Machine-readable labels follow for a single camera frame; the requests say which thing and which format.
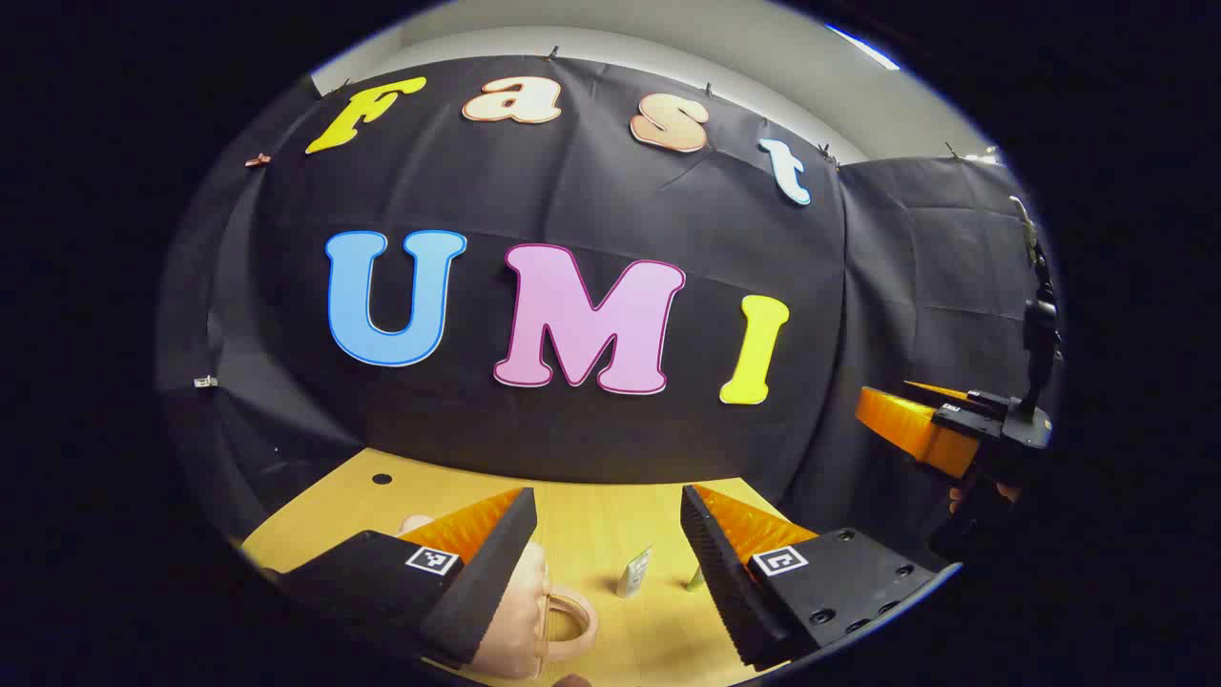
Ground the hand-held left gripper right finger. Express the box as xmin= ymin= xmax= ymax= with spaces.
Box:
xmin=680 ymin=484 xmax=955 ymax=672

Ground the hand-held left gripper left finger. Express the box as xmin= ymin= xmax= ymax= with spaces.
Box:
xmin=275 ymin=487 xmax=539 ymax=669

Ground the white and green cream tube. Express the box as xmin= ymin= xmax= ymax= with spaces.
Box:
xmin=615 ymin=546 xmax=653 ymax=599

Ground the black backdrop cloth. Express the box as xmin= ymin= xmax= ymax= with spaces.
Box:
xmin=157 ymin=55 xmax=1065 ymax=564

